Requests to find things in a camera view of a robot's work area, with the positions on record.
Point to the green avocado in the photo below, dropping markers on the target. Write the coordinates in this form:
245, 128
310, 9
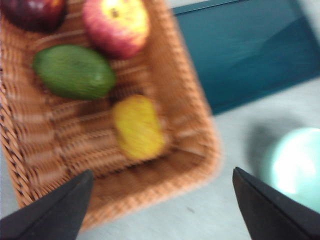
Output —
72, 72

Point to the red yellow apple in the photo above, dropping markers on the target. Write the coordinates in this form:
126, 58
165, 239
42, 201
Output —
117, 30

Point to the dark rectangular tray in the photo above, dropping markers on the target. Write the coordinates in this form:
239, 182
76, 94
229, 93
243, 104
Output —
245, 57

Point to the teal ribbed bowl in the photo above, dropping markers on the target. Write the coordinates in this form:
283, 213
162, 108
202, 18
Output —
297, 165

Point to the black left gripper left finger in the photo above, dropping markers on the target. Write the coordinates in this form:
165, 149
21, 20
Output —
50, 217

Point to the dark red plum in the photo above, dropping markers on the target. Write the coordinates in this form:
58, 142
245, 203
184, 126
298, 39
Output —
35, 12

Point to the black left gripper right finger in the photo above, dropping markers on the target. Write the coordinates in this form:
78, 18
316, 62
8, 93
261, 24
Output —
275, 217

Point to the brown wicker basket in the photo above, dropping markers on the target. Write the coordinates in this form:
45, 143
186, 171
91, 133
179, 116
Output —
75, 140

